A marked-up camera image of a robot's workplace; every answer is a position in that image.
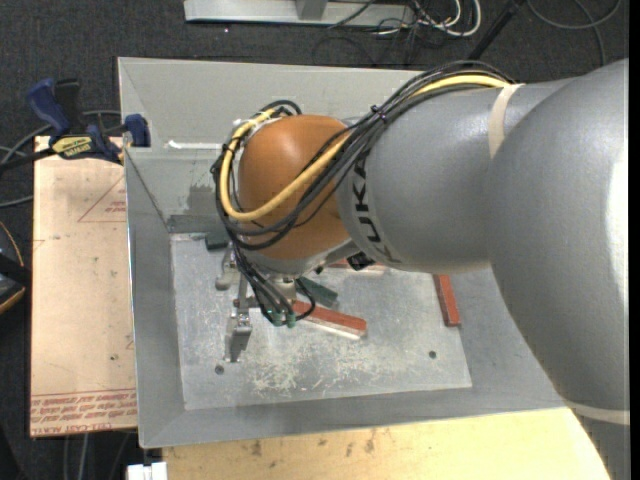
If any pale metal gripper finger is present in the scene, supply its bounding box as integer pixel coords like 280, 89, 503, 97
223, 316, 240, 364
236, 311, 253, 357

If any red-brown flat block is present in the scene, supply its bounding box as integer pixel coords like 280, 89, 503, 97
432, 273, 463, 328
292, 299, 369, 342

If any grey metal bin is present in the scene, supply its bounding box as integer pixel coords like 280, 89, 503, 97
117, 56, 571, 449

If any brown cardboard board red print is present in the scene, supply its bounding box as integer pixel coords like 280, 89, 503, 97
29, 135, 139, 439

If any black cylinder on white bracket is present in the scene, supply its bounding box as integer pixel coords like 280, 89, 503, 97
346, 250, 374, 272

